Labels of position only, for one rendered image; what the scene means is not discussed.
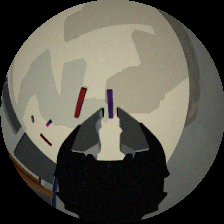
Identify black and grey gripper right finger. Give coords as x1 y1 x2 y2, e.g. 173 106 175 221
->
117 107 170 178

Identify purple rod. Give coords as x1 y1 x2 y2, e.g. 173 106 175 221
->
107 89 113 119

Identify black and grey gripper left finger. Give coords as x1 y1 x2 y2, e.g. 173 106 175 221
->
53 108 104 178

